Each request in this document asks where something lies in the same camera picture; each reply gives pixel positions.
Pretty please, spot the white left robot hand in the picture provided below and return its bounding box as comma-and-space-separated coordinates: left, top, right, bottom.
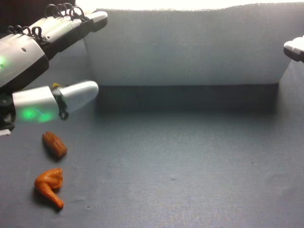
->
0, 2, 108, 124

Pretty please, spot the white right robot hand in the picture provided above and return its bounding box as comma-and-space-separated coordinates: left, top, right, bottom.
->
283, 35, 304, 63

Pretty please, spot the orange toy chicken wing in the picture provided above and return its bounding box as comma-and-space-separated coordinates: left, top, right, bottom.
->
34, 168, 65, 210

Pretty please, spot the grey table cloth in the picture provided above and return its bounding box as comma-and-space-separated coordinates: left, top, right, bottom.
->
0, 35, 304, 228

